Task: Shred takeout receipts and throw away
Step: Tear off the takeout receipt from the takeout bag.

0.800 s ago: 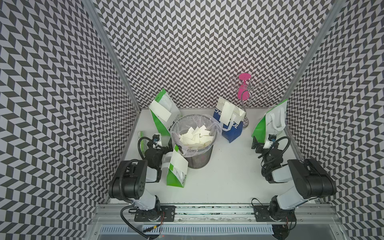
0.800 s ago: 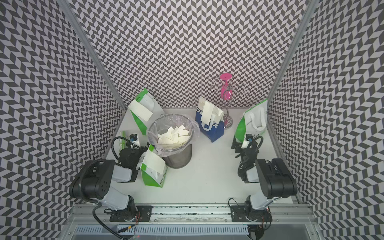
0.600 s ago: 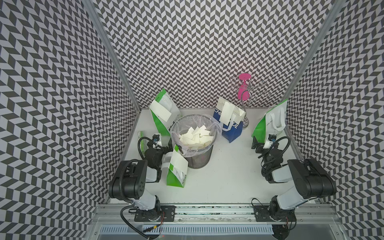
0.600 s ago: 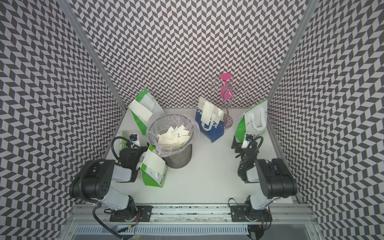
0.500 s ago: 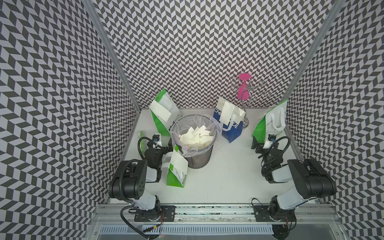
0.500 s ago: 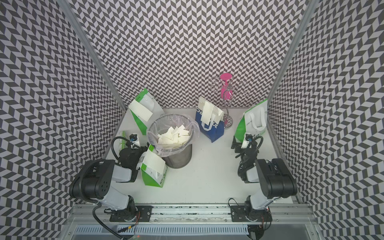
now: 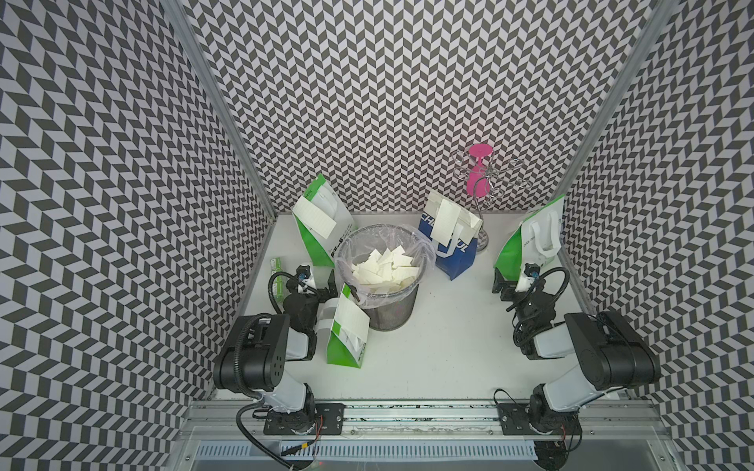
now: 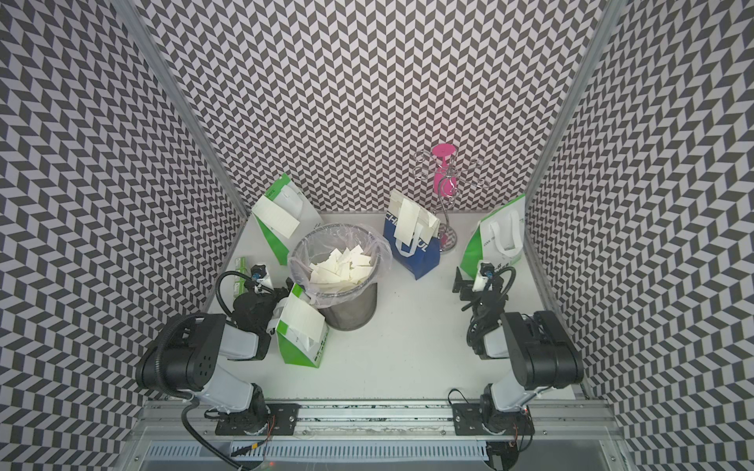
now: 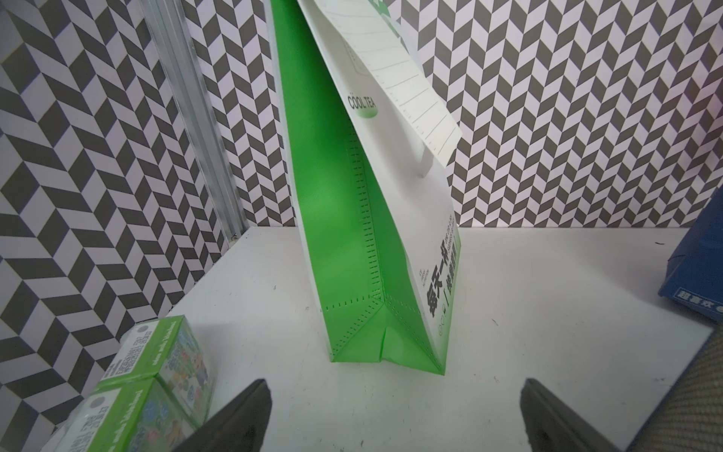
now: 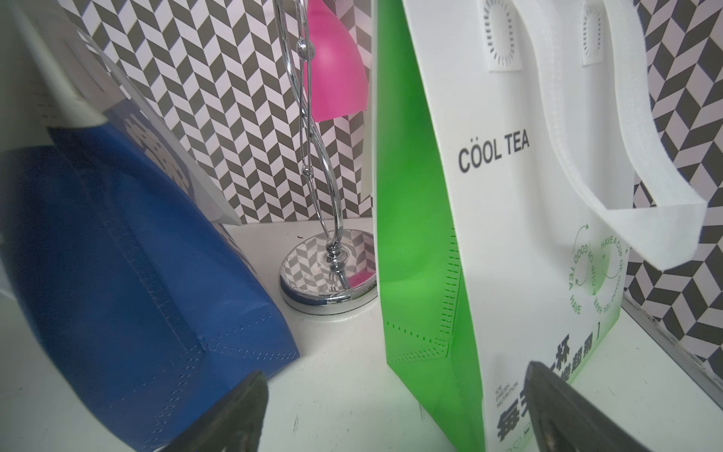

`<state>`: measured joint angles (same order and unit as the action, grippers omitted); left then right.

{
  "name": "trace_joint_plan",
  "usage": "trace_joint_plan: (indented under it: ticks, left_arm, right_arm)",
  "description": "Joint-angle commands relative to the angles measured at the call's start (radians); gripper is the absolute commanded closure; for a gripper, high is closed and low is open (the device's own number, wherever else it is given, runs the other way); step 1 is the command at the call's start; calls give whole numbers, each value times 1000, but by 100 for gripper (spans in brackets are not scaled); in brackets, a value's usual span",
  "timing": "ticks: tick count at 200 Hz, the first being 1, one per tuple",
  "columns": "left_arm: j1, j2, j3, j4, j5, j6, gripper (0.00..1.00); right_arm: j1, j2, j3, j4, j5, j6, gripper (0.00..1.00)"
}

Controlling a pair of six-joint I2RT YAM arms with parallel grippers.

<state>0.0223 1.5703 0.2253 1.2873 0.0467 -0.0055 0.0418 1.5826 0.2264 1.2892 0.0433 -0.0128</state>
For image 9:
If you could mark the blue paper bag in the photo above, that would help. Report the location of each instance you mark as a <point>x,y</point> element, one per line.
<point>694,271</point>

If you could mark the mesh waste bin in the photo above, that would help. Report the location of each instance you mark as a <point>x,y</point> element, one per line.
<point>689,418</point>

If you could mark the aluminium corner post left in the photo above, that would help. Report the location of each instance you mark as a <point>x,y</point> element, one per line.
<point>167,24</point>

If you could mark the green white bag back left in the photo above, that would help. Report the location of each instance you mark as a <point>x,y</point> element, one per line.
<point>367,139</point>

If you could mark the green drink carton pack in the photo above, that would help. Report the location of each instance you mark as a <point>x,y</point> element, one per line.
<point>155,394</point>

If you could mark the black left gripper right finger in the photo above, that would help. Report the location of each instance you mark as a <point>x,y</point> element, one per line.
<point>552,426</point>

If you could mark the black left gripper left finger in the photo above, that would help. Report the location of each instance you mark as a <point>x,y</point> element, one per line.
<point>239,426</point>

